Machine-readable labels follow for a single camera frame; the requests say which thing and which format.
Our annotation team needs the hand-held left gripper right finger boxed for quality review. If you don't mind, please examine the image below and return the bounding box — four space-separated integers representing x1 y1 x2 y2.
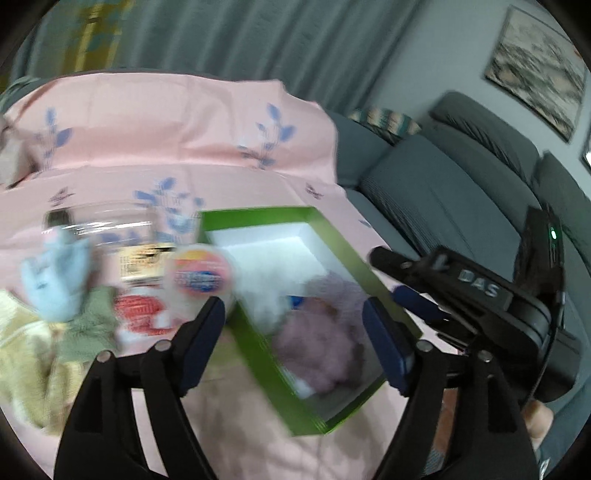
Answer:
362 298 541 480

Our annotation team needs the green cardboard box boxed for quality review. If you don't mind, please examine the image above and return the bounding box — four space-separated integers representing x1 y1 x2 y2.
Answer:
198 207 423 437

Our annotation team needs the yellow and white fluffy towel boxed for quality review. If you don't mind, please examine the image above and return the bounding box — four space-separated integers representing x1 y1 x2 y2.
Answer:
0 291 93 430

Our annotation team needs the pink printed bedsheet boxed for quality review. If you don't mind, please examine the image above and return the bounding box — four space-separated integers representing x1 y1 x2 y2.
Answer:
0 74 444 480

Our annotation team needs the green fluffy towel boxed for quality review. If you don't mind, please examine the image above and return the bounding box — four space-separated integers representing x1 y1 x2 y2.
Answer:
58 286 118 365

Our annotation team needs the small yellow card box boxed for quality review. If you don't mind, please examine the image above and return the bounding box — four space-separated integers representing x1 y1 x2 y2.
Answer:
117 244 178 284

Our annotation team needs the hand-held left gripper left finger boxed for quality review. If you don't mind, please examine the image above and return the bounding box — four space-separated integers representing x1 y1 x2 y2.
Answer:
53 295 227 480

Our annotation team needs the striped pillow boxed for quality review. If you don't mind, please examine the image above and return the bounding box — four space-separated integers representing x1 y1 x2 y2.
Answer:
348 107 423 139

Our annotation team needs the red patterned wrapper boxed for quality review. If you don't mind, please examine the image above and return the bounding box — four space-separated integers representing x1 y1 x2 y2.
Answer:
113 293 178 337

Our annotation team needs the pink gum container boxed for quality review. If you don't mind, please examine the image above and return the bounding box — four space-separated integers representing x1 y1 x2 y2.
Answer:
164 244 236 319

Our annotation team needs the person's right hand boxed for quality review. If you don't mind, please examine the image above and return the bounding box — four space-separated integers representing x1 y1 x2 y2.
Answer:
524 401 555 452

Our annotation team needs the grey sofa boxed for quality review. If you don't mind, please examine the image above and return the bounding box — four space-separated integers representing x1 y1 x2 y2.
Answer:
330 90 591 480

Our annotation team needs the framed wall picture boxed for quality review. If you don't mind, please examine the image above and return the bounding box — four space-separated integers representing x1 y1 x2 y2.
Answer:
485 4 589 144

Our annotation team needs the crumpled beige cloth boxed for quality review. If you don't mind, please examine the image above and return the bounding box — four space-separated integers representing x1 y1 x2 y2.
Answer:
0 120 33 185

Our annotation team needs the clear plastic container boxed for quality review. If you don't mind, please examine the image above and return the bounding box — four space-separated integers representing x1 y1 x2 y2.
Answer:
44 203 204 245

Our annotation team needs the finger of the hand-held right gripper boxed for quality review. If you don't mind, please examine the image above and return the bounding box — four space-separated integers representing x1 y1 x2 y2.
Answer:
369 246 439 283
392 285 467 334

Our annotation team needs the purple fluffy towel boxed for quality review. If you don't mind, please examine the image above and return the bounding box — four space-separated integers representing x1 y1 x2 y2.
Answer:
272 272 386 393

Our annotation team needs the light blue plush toy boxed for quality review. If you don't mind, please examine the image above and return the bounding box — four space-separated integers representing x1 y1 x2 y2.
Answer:
21 228 93 321

